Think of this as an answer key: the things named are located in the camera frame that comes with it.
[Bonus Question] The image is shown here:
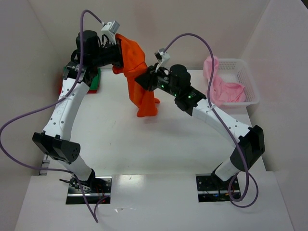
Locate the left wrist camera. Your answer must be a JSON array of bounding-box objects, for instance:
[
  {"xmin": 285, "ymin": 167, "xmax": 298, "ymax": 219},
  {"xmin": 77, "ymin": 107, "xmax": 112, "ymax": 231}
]
[{"xmin": 101, "ymin": 21, "xmax": 120, "ymax": 36}]

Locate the orange t shirt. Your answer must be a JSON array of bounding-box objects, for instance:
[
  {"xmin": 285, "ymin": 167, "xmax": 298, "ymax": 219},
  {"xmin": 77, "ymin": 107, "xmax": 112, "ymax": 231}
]
[{"xmin": 112, "ymin": 33, "xmax": 160, "ymax": 117}]

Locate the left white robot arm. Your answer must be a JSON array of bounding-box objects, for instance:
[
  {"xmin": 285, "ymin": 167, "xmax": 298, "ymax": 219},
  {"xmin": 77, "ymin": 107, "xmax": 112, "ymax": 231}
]
[{"xmin": 32, "ymin": 30, "xmax": 123, "ymax": 190}]

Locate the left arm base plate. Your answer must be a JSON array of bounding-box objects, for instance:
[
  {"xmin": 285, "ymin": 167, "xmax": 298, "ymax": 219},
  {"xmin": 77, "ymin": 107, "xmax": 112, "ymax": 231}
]
[{"xmin": 63, "ymin": 176, "xmax": 113, "ymax": 205}]

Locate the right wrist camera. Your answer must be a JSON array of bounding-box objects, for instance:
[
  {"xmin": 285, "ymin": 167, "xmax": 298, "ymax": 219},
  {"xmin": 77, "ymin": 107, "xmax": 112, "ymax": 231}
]
[{"xmin": 154, "ymin": 48, "xmax": 170, "ymax": 65}]

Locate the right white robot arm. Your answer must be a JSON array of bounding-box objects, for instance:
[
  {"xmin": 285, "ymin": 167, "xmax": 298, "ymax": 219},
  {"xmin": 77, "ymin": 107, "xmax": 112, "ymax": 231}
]
[{"xmin": 135, "ymin": 64, "xmax": 265, "ymax": 181}]

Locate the white plastic basket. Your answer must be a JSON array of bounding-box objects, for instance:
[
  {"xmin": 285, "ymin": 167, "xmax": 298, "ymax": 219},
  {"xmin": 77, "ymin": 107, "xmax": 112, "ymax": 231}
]
[{"xmin": 203, "ymin": 56, "xmax": 259, "ymax": 108}]

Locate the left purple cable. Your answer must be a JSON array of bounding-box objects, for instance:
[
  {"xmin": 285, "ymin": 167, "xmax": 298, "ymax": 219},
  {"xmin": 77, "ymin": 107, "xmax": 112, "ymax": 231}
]
[{"xmin": 0, "ymin": 9, "xmax": 106, "ymax": 223}]

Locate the folded red t shirt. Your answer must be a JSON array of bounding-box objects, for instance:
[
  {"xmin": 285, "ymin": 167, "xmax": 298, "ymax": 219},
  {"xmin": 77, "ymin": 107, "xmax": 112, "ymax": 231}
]
[{"xmin": 58, "ymin": 74, "xmax": 101, "ymax": 95}]

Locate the folded green t shirt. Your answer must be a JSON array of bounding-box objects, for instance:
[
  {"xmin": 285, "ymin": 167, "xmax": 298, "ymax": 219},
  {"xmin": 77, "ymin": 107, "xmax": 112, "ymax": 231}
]
[{"xmin": 63, "ymin": 67, "xmax": 101, "ymax": 94}]

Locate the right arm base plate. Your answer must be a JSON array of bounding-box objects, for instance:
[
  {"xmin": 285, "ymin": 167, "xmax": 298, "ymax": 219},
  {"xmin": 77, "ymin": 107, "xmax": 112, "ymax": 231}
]
[{"xmin": 196, "ymin": 174, "xmax": 230, "ymax": 203}]

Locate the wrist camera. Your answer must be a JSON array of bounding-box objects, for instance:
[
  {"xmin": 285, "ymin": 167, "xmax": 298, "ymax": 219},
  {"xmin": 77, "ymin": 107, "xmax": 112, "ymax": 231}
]
[
  {"xmin": 101, "ymin": 21, "xmax": 120, "ymax": 36},
  {"xmin": 154, "ymin": 48, "xmax": 170, "ymax": 65}
]

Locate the pink t shirt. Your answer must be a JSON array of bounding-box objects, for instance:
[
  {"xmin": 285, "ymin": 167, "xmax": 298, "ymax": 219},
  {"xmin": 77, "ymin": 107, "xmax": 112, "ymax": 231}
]
[{"xmin": 209, "ymin": 56, "xmax": 246, "ymax": 106}]

